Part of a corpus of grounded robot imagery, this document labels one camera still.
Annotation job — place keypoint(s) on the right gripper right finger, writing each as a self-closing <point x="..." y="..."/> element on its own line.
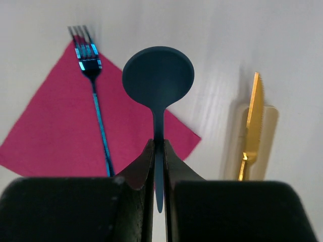
<point x="224" y="210"/>

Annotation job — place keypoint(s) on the gold metal knife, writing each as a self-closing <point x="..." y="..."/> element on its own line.
<point x="253" y="128"/>

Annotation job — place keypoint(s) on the pink paper napkin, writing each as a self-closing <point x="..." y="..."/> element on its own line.
<point x="58" y="133"/>

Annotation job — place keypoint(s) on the beige wooden utensil tray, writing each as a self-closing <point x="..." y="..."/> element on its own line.
<point x="269" y="124"/>

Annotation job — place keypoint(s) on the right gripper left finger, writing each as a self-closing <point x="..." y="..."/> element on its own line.
<point x="118" y="208"/>

